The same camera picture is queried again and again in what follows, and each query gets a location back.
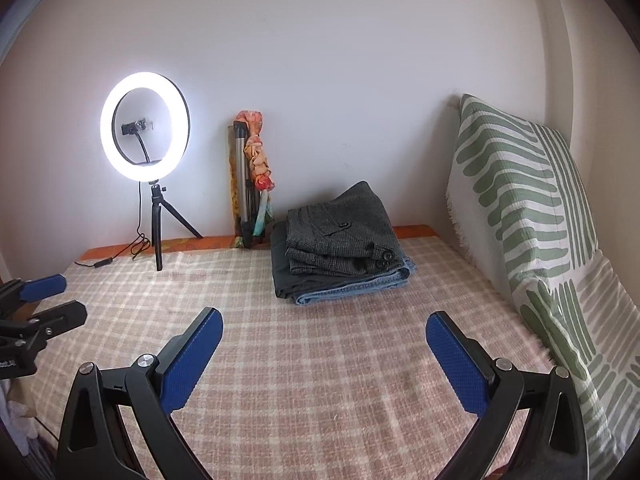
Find black power cable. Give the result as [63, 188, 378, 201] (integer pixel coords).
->
[75, 185, 153, 267]

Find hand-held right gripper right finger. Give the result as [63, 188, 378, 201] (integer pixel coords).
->
[425, 311, 588, 480]

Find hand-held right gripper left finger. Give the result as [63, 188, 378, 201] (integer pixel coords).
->
[56, 307, 224, 480]

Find blue folded jeans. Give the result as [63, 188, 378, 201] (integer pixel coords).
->
[295, 255, 418, 306]

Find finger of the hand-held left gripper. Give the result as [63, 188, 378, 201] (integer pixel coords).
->
[0, 274, 68, 306]
[0, 300, 88, 357]

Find orange patterned scarf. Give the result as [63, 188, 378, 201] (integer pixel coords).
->
[237, 109, 276, 237]

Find dark grey folded pants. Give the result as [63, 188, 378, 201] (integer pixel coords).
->
[270, 220, 351, 303]

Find silver folded tripod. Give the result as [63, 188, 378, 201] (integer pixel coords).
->
[232, 121, 266, 248]

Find green white patterned pillow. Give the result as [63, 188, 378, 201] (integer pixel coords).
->
[445, 93, 640, 453]

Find pink checked blanket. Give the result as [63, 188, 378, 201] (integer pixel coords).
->
[10, 237, 556, 480]

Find ring light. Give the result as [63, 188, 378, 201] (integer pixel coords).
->
[100, 72, 192, 183]

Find small black tripod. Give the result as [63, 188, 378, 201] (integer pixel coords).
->
[135, 184, 205, 272]

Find grey tweed pants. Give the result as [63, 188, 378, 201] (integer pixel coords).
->
[286, 181, 405, 277]

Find orange bed sheet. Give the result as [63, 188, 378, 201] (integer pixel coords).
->
[75, 225, 441, 263]

